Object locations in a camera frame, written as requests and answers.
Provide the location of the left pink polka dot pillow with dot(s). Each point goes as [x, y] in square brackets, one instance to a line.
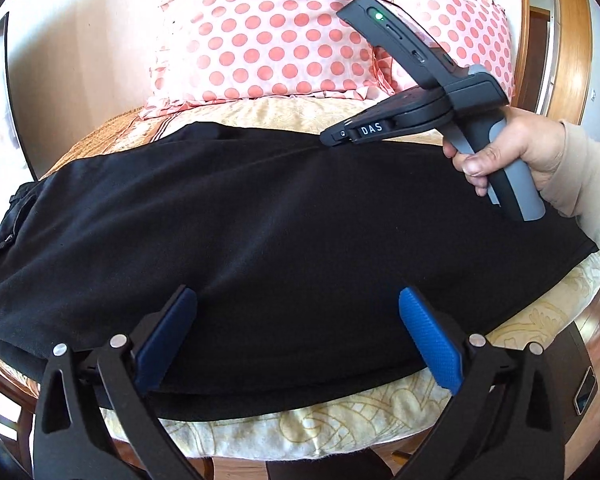
[216, 51]

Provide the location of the smartphone on stool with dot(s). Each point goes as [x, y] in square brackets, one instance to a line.
[585, 392]

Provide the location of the right pink polka dot pillow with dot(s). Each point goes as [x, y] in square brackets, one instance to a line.
[471, 32]

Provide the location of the dark bedside stool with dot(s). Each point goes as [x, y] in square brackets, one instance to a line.
[568, 360]

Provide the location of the pink polka dot pillow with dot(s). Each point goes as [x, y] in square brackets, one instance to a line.
[216, 51]
[471, 32]

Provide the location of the wooden door frame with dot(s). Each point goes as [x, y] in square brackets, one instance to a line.
[553, 51]

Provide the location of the wooden bed frame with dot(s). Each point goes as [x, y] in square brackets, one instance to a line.
[17, 409]

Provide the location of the person right hand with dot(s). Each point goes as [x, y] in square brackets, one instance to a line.
[536, 140]

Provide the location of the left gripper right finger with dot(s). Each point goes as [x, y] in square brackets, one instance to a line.
[501, 422]

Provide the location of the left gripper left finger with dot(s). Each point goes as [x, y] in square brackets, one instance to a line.
[71, 440]

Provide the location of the black pants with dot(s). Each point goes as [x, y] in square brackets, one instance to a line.
[297, 254]

